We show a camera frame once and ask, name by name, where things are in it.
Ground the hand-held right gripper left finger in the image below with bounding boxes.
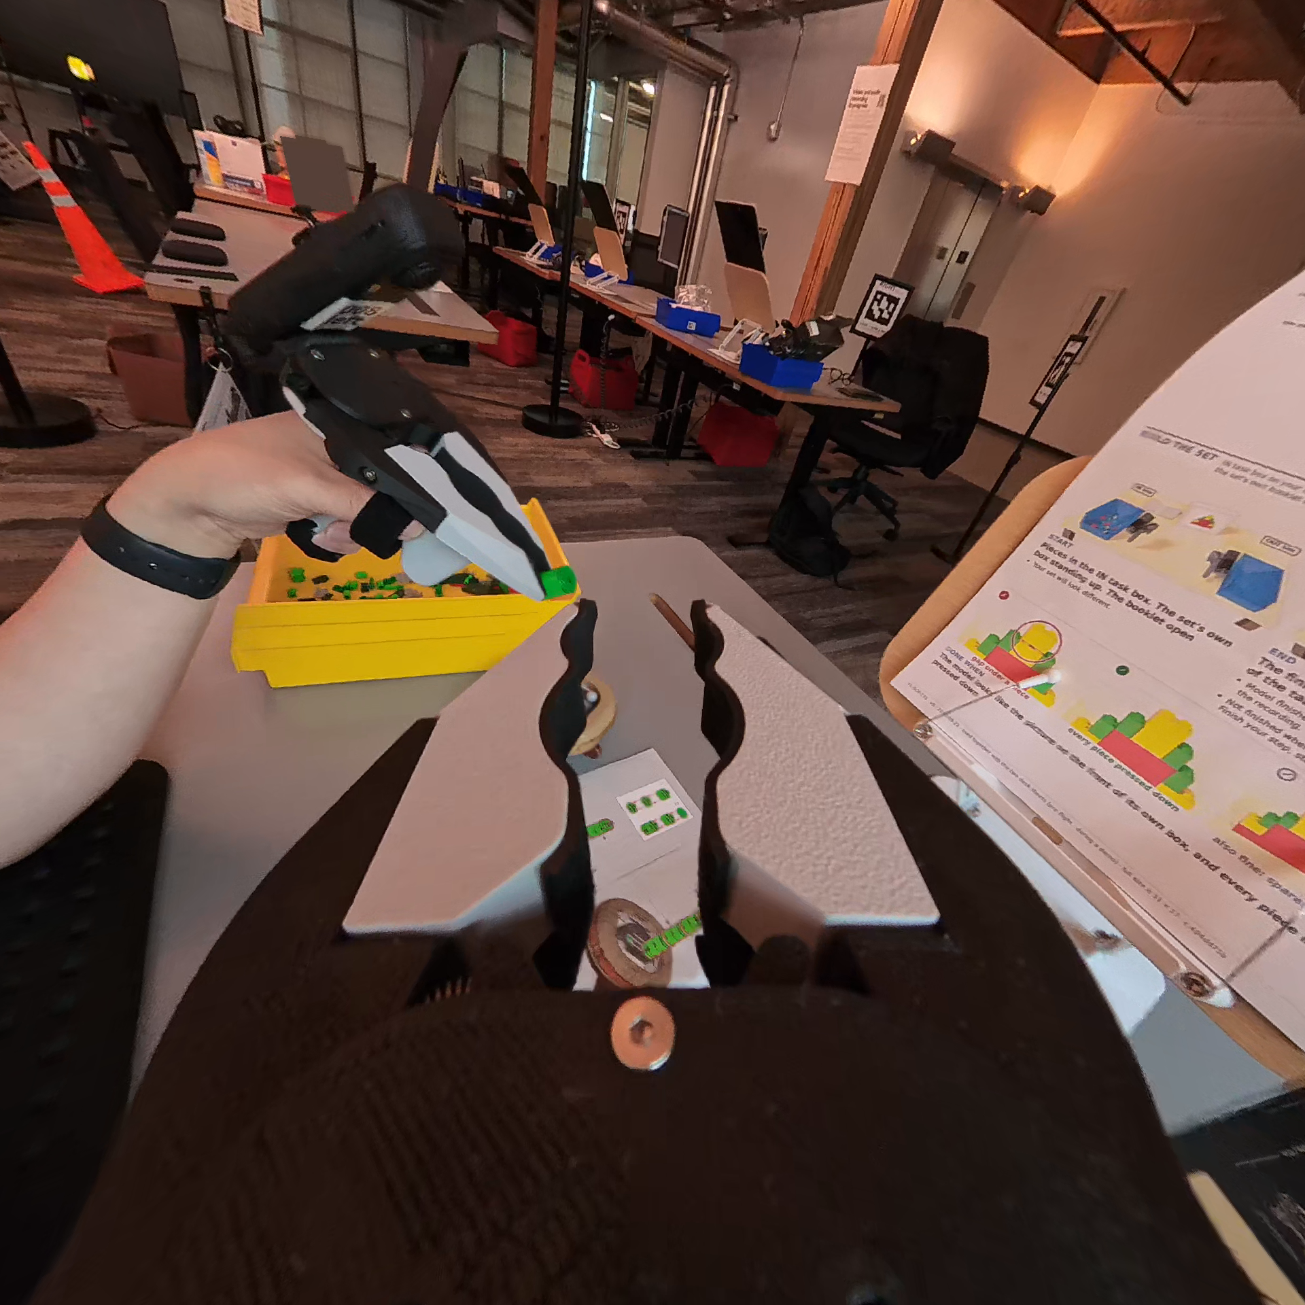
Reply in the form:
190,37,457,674
341,598,601,989

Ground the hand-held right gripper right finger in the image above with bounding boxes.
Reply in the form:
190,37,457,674
690,598,940,985

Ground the printed instruction sheet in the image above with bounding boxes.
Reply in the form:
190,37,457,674
891,266,1305,1037

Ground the black pole stand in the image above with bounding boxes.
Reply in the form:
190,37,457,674
521,0,596,442
0,338,100,451

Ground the pile of small bricks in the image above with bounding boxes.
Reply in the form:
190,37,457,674
277,563,514,607

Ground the person's left forearm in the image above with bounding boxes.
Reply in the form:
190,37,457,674
0,534,239,867

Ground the brick set instruction booklet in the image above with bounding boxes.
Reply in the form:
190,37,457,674
571,748,715,992

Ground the black office chair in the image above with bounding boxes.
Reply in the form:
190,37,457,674
815,314,992,541

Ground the black wall screen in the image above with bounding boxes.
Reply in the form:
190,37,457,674
0,0,186,96

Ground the person's left hand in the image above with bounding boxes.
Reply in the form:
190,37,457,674
106,406,430,562

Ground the white paper notice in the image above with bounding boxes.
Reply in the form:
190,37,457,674
823,63,900,187

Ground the black perforated fabric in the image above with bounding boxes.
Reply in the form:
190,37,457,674
0,760,168,1305

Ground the black sign stand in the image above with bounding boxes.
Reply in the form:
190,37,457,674
932,335,1090,563

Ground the grey side table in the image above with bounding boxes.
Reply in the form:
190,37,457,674
141,194,501,431

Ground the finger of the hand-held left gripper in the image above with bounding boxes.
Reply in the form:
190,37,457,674
435,429,573,577
385,445,557,607

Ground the marker pattern sign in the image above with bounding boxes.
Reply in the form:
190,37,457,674
849,273,917,342

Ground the yellow parts bin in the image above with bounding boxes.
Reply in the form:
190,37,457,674
230,498,582,691

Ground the black backpack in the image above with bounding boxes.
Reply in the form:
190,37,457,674
766,481,854,582

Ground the red storage bin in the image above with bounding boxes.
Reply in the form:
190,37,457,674
697,399,783,468
477,309,540,369
567,348,641,414

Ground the brown waste bin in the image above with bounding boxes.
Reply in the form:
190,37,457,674
106,330,196,429

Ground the orange traffic cone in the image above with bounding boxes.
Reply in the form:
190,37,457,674
22,139,146,297

